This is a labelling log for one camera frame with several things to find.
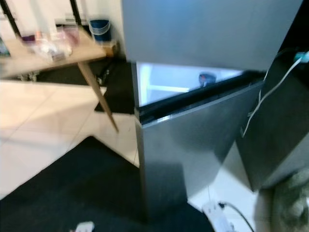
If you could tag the steel fridge compartment door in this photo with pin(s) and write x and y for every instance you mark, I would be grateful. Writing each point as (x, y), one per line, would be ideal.
(193, 150)

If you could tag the silver fridge body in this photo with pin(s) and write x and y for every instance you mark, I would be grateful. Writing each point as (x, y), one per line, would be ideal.
(280, 140)

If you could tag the light wooden table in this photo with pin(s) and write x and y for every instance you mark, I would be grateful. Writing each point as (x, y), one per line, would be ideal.
(29, 57)

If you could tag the clear plastic food container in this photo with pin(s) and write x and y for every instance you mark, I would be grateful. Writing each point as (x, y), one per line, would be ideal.
(53, 50)

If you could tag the black floor mat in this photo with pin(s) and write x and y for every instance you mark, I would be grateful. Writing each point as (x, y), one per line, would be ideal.
(77, 188)

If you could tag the black straight rack upright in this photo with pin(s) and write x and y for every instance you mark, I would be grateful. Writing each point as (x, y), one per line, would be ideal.
(6, 9)

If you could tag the pink transparent measuring jug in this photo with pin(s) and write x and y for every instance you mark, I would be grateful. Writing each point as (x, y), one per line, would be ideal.
(71, 35)

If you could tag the black rack platform mat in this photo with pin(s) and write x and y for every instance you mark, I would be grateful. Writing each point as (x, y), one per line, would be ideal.
(118, 89)

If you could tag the black slanted rack upright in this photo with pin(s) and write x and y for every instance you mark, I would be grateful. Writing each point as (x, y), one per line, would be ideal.
(76, 10)

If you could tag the blue bucket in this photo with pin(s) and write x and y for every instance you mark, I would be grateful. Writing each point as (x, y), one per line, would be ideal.
(100, 30)

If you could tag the dark blue container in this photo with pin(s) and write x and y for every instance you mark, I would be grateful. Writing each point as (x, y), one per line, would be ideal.
(207, 79)

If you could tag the steel freezer door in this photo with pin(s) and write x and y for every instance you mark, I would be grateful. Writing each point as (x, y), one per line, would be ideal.
(212, 29)

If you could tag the white power strip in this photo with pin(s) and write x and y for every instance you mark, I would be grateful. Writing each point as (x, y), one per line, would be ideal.
(216, 217)

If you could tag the olive green cloth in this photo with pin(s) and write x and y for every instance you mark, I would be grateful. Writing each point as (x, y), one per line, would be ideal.
(292, 203)

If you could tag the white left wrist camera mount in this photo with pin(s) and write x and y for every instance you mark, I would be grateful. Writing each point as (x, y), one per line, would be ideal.
(85, 227)

